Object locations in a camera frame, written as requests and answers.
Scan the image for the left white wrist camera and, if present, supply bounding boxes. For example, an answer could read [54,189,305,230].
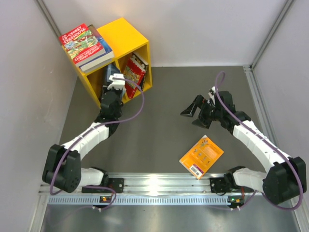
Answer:
[107,73,125,90]

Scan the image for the yellow wooden cubby shelf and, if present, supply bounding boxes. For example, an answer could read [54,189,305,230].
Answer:
[68,18,153,108]

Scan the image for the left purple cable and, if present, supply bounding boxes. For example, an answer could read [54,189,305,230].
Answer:
[49,76,145,210]

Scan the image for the purple cable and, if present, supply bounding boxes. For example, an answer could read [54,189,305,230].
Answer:
[214,71,304,210]
[49,76,145,210]

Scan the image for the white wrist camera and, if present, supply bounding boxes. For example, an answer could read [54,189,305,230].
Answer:
[107,73,125,90]
[209,87,216,102]

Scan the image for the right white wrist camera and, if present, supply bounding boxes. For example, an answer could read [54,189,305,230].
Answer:
[209,87,216,102]

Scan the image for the yellow blue 169-storey treehouse book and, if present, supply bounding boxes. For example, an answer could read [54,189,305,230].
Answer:
[132,52,149,90]

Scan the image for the green cover paperback book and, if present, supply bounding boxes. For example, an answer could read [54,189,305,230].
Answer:
[123,58,146,99]

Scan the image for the aluminium mounting rail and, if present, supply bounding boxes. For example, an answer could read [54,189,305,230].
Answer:
[38,172,302,197]

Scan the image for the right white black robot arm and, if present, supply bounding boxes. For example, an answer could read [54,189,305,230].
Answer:
[180,89,307,205]

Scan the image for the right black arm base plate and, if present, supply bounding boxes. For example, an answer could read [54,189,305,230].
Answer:
[209,177,241,195]

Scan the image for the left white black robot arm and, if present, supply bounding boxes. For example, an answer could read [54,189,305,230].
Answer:
[42,86,123,193]

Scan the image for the red 13-storey treehouse book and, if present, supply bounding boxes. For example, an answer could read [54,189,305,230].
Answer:
[59,24,102,67]

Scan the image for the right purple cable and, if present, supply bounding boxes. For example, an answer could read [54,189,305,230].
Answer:
[214,71,304,210]

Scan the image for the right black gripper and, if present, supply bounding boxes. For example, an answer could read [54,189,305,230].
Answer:
[181,95,223,129]

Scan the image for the dark blue nineteen eighty-four book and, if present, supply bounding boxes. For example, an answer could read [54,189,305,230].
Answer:
[102,63,126,97]

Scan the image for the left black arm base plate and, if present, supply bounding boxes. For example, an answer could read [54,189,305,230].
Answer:
[82,178,124,193]

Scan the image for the blue orange gradient cover book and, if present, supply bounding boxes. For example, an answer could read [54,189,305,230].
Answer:
[79,25,114,73]

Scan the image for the perforated metal cable tray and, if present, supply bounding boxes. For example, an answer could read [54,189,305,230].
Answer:
[48,195,243,206]

